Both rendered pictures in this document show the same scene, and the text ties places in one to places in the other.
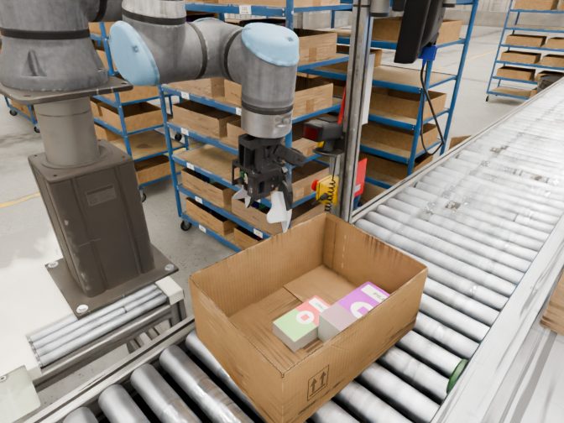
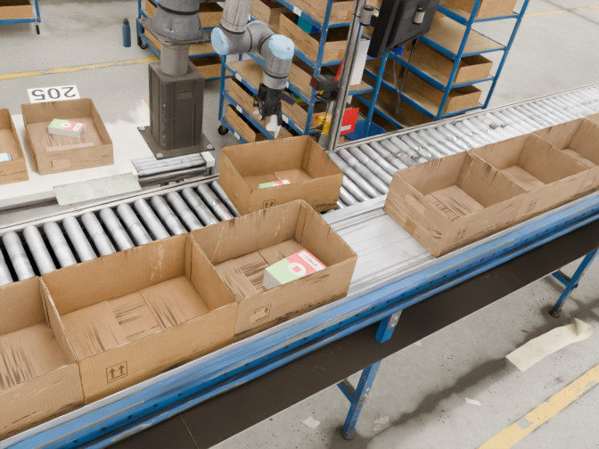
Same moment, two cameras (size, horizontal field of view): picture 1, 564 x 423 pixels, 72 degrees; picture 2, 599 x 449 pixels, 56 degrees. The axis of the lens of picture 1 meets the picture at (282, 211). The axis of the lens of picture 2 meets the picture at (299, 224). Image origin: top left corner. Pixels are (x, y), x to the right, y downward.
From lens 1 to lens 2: 143 cm
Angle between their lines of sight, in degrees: 9
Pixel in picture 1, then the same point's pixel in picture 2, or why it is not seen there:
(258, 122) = (269, 80)
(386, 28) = not seen: outside the picture
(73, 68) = (188, 29)
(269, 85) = (275, 66)
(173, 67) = (235, 49)
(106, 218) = (183, 108)
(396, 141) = (433, 97)
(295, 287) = (280, 175)
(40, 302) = (135, 146)
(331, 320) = not seen: hidden behind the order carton
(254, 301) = (253, 175)
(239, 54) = (266, 48)
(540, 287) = not seen: hidden behind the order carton
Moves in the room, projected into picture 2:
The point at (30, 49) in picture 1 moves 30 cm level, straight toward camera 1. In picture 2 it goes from (171, 18) to (186, 53)
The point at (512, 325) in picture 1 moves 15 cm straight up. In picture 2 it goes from (367, 205) to (376, 171)
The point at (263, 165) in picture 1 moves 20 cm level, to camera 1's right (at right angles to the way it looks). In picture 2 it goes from (269, 100) to (322, 112)
